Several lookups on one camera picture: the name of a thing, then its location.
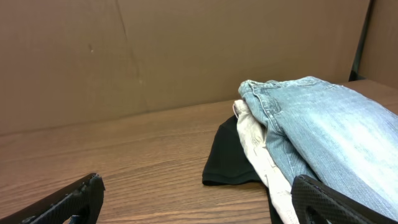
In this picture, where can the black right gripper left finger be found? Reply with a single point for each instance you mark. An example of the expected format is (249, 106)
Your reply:
(79, 202)

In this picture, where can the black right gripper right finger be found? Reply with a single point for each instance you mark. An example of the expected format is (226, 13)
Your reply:
(316, 203)

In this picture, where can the light blue denim shorts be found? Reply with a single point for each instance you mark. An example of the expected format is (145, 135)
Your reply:
(331, 133)

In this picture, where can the brown cardboard back panel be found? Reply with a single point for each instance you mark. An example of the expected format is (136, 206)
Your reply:
(69, 62)

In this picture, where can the black garment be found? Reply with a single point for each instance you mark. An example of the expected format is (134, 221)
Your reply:
(227, 163)

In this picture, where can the beige shorts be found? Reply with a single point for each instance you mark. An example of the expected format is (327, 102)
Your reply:
(252, 136)

